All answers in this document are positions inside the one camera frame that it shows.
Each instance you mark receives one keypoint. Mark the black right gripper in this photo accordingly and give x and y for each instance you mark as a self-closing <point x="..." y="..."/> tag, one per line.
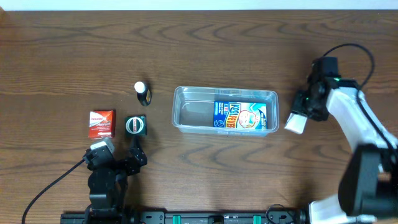
<point x="302" y="104"/>

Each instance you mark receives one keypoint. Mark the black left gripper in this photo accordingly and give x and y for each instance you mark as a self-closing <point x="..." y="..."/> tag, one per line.
<point x="123" y="157"/>

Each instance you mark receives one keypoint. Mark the dark green ointment box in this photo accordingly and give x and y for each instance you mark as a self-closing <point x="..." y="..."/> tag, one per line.
<point x="135" y="125"/>

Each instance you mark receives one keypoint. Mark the white Panadol box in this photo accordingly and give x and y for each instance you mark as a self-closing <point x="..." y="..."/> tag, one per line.
<point x="296" y="123"/>

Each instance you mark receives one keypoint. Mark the red Panadol box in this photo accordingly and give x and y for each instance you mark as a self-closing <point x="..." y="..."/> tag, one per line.
<point x="102" y="124"/>

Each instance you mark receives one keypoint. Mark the dark bottle white cap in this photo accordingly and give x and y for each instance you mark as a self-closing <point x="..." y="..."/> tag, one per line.
<point x="143" y="93"/>

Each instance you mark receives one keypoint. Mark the clear plastic container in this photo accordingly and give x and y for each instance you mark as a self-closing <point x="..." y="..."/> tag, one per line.
<point x="193" y="109"/>

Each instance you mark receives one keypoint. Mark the blue Kool Fever box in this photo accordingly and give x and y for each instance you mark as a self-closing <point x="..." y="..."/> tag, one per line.
<point x="240" y="115"/>

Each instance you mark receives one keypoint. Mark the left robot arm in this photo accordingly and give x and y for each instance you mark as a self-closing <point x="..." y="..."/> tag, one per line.
<point x="108" y="182"/>

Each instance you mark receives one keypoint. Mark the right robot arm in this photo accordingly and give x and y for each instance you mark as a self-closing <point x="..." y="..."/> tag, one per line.
<point x="368" y="189"/>

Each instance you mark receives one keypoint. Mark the black mounting rail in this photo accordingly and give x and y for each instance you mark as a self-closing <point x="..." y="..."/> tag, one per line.
<point x="277" y="216"/>

